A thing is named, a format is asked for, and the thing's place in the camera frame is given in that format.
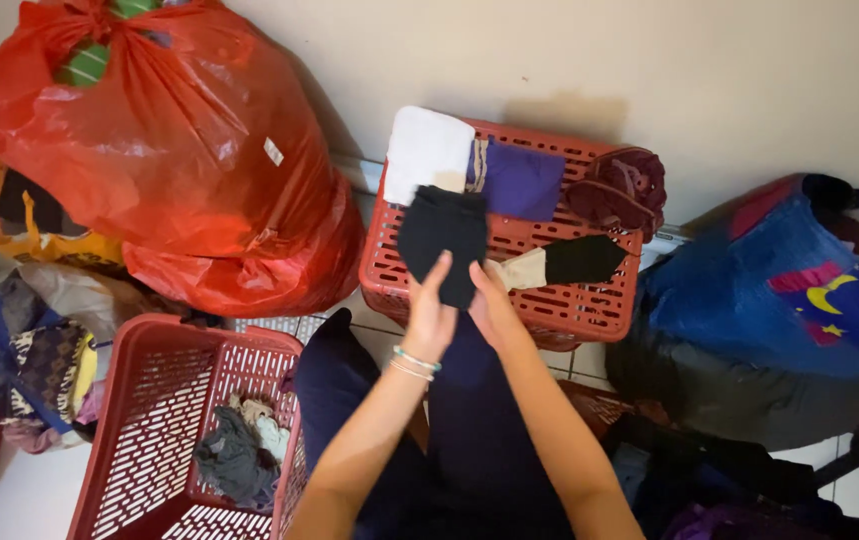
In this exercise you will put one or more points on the person's right hand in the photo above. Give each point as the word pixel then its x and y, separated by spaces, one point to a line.
pixel 493 311

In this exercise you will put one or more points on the person's left hand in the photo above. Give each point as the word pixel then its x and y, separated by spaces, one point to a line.
pixel 429 315

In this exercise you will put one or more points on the upturned red plastic basket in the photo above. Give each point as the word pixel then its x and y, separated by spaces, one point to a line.
pixel 564 285

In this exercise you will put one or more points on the black and cream garment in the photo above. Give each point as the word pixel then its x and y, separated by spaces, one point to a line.
pixel 572 262

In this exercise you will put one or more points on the purple folded garment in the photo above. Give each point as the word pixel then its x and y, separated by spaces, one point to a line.
pixel 519 180

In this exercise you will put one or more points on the person's dark blue trousers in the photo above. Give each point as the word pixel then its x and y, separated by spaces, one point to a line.
pixel 467 450

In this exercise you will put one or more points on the white folded cloth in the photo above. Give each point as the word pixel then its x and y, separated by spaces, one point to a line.
pixel 428 154

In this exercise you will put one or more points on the maroon crumpled garment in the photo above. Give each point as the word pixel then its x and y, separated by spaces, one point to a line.
pixel 621 191

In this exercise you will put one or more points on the pale green small garment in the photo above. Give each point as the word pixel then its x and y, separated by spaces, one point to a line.
pixel 268 427

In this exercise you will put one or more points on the grey crumpled garment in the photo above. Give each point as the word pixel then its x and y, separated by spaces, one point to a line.
pixel 238 457

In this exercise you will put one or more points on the pile of dark clothes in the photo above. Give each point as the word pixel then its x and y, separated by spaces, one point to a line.
pixel 707 480

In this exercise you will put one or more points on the open red laundry basket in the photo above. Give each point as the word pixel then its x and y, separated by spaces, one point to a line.
pixel 166 420

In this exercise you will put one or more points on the blue moon and stars blanket bundle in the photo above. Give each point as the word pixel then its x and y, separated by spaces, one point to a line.
pixel 782 315

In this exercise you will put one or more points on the large red plastic bag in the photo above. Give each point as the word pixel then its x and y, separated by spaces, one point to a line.
pixel 174 165

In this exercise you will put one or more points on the heap of mixed clothes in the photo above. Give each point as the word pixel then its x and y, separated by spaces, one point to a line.
pixel 24 352

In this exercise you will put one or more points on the yellow plastic bag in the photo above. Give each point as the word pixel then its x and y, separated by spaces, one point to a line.
pixel 31 225

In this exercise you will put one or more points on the green striped cloth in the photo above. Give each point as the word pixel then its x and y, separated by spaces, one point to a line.
pixel 88 64

